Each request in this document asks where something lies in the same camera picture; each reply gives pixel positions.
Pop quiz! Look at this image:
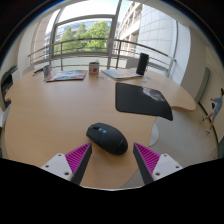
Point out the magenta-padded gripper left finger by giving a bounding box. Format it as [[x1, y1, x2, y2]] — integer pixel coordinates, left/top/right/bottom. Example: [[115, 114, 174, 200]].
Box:
[[40, 142, 93, 186]]

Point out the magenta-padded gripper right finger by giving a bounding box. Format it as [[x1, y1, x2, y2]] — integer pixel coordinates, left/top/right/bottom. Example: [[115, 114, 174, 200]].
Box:
[[132, 142, 184, 186]]

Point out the black computer mouse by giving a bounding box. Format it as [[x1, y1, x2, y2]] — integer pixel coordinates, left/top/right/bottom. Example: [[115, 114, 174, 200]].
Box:
[[85, 122, 129, 156]]

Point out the black printed mouse pad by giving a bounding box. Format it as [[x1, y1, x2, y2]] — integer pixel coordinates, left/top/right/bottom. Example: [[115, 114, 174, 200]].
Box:
[[115, 81, 174, 122]]

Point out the person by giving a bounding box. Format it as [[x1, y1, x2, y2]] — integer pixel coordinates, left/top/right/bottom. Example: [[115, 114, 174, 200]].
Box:
[[201, 87, 224, 136]]

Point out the grey-green door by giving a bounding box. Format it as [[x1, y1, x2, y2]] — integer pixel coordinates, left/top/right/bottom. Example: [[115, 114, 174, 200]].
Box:
[[194, 66, 211, 104]]

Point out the red colourful magazine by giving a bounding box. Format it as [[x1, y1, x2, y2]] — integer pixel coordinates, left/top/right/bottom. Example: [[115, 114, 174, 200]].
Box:
[[45, 69, 88, 83]]

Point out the small printed can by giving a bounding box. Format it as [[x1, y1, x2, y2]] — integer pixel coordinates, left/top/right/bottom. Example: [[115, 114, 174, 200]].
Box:
[[42, 64, 52, 81]]

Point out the black printer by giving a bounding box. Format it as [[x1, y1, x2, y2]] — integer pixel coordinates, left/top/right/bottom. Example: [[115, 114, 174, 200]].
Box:
[[0, 65, 18, 101]]

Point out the light blue picture book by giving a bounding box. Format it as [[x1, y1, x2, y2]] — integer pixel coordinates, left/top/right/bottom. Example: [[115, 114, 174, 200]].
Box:
[[100, 68, 144, 81]]

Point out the white mug with red print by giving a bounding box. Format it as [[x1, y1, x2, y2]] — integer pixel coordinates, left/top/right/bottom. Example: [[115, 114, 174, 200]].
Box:
[[88, 61, 101, 75]]

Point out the black tumbler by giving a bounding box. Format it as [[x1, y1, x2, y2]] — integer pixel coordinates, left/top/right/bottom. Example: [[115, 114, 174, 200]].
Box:
[[135, 52, 150, 76]]

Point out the grey metal balcony railing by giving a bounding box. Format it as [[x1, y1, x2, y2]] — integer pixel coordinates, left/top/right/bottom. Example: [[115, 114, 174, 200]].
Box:
[[27, 38, 177, 78]]

